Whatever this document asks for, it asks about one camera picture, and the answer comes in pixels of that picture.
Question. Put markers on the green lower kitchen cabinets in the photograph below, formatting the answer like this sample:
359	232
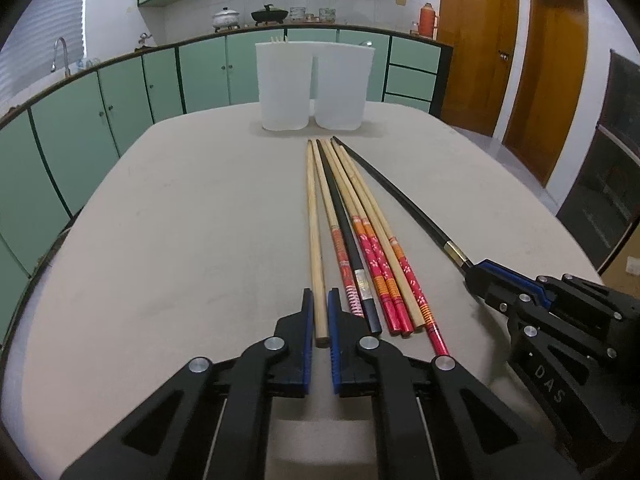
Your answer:
125	105

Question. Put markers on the window blind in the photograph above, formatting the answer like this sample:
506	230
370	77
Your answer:
50	20

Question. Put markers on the wooden chopstick red orange stripes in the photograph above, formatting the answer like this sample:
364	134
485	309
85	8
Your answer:
437	340

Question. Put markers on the black chopstick silver band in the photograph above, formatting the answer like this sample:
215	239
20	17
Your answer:
350	245

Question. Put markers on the orange thermos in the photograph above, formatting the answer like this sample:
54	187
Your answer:
427	19

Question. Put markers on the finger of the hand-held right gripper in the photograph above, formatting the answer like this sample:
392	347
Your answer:
492	287
515	277

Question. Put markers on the white cooking pot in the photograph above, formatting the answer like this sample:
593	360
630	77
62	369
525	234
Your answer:
226	17

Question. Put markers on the black chopstick gold band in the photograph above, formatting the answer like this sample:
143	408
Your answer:
400	200

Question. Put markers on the black wok with lid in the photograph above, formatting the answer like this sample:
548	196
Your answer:
270	14

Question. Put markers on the wooden chopstick red white pattern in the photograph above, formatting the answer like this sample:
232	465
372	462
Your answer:
345	270

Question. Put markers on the metal faucet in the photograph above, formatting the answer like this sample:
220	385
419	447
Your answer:
60	55

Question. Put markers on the dark glass cabinet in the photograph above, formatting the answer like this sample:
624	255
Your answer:
610	160

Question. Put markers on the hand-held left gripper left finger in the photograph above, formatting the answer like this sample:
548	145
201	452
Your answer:
307	330

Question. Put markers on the cardboard box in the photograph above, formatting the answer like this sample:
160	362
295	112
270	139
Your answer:
625	265

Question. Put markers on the white plastic container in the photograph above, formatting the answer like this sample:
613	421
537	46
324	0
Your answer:
285	85
345	85

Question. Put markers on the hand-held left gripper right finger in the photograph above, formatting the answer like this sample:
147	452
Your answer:
334	340

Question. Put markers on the small figurine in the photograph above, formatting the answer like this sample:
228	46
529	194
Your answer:
145	39

